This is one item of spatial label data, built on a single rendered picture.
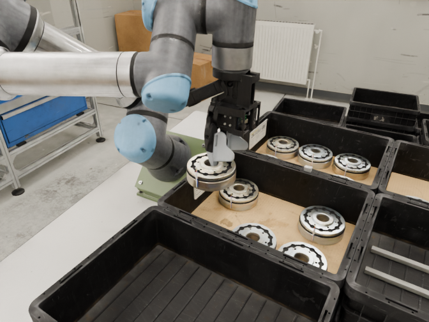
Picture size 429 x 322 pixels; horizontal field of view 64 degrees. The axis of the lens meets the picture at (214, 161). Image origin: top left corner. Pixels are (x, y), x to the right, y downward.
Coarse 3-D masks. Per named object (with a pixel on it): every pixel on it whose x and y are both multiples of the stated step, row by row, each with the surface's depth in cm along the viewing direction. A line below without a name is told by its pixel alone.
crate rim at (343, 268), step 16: (272, 160) 88; (320, 176) 82; (176, 192) 77; (368, 192) 76; (176, 208) 72; (368, 208) 72; (208, 224) 67; (240, 240) 64; (352, 240) 64; (288, 256) 60; (352, 256) 60; (320, 272) 57
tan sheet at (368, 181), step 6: (264, 144) 116; (258, 150) 113; (264, 150) 113; (294, 162) 106; (330, 168) 103; (372, 168) 103; (336, 174) 100; (372, 174) 100; (354, 180) 98; (360, 180) 98; (366, 180) 98; (372, 180) 98
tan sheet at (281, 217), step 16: (208, 208) 87; (224, 208) 87; (256, 208) 87; (272, 208) 87; (288, 208) 87; (304, 208) 87; (224, 224) 82; (240, 224) 82; (272, 224) 82; (288, 224) 82; (352, 224) 82; (288, 240) 77; (304, 240) 77; (336, 256) 73; (336, 272) 70
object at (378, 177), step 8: (272, 112) 115; (304, 120) 110; (312, 120) 109; (336, 128) 105; (344, 128) 104; (368, 136) 101; (376, 136) 100; (384, 136) 100; (392, 144) 95; (248, 152) 92; (256, 152) 92; (384, 152) 92; (280, 160) 88; (384, 160) 88; (384, 168) 85; (328, 176) 82; (336, 176) 82; (376, 176) 82; (360, 184) 79; (376, 184) 79; (376, 192) 79
